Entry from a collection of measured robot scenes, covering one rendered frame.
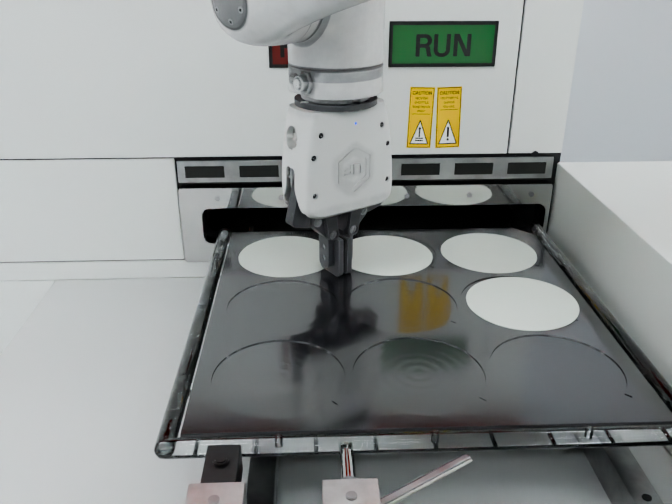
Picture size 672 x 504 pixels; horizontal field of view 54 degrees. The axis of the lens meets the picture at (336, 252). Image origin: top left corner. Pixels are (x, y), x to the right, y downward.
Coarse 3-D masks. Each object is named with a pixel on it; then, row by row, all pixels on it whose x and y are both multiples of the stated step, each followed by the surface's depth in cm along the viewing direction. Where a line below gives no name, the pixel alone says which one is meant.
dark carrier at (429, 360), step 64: (256, 320) 59; (320, 320) 59; (384, 320) 59; (448, 320) 59; (576, 320) 59; (256, 384) 50; (320, 384) 50; (384, 384) 50; (448, 384) 50; (512, 384) 50; (576, 384) 50; (640, 384) 50
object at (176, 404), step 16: (224, 240) 74; (224, 256) 71; (208, 272) 66; (208, 288) 63; (208, 304) 61; (192, 320) 58; (208, 320) 59; (192, 336) 56; (192, 352) 54; (192, 368) 52; (176, 384) 50; (176, 400) 48; (176, 416) 46; (160, 432) 45; (176, 432) 45; (160, 448) 44
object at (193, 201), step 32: (192, 192) 77; (224, 192) 77; (256, 192) 77; (416, 192) 78; (448, 192) 78; (480, 192) 79; (512, 192) 79; (544, 192) 79; (192, 224) 79; (544, 224) 81; (192, 256) 81
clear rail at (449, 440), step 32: (192, 448) 44; (256, 448) 44; (288, 448) 44; (320, 448) 44; (352, 448) 44; (384, 448) 44; (416, 448) 44; (448, 448) 44; (480, 448) 44; (512, 448) 45; (544, 448) 45
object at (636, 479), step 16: (592, 448) 53; (608, 448) 51; (624, 448) 51; (592, 464) 53; (608, 464) 50; (624, 464) 49; (608, 480) 50; (624, 480) 48; (640, 480) 48; (608, 496) 50; (624, 496) 48; (640, 496) 47; (656, 496) 47
